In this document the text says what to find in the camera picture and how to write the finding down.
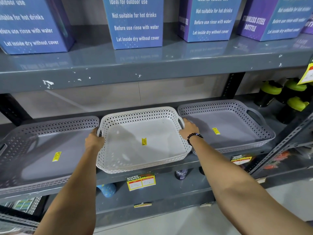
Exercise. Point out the person's right forearm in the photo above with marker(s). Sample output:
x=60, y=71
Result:
x=239, y=193

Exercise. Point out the grey perforated plastic basket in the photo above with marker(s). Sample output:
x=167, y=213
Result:
x=36, y=156
x=232, y=124

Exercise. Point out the grey metal shelf rack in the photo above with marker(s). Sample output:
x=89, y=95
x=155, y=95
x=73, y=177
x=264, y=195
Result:
x=146, y=58

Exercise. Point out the yellow shelf price label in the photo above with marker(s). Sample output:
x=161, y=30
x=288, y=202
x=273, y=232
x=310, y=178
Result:
x=141, y=181
x=240, y=160

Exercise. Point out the red packaged items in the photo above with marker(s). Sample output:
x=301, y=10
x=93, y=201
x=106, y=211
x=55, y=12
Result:
x=278, y=160

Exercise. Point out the person's left forearm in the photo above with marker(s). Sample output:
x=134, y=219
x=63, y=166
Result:
x=73, y=193

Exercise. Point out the small yellow shelf label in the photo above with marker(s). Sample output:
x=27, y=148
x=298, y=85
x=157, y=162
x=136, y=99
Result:
x=142, y=205

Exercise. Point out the person's right hand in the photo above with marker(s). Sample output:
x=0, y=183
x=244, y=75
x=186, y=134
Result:
x=188, y=131

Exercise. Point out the blue patterned bottle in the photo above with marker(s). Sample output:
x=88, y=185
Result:
x=107, y=190

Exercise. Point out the hanging yellow price tag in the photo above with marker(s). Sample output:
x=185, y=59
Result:
x=307, y=74

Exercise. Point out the blue and purple bottle box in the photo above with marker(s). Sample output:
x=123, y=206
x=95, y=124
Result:
x=207, y=19
x=273, y=18

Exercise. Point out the black shaker bottle green lid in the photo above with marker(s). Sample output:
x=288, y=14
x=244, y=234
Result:
x=292, y=110
x=292, y=89
x=267, y=94

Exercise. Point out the person's left hand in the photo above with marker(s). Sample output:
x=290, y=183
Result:
x=93, y=140

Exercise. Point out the white perforated plastic basket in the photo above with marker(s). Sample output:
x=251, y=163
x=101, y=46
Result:
x=144, y=144

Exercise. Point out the person's left fingers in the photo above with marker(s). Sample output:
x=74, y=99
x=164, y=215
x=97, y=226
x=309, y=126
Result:
x=96, y=132

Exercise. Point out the purple bottle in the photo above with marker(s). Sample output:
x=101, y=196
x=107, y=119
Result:
x=181, y=174

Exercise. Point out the person's right fingers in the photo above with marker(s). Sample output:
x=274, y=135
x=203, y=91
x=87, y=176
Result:
x=188, y=122

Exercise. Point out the yellow sticker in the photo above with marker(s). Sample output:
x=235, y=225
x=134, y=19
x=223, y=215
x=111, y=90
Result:
x=56, y=156
x=216, y=131
x=144, y=141

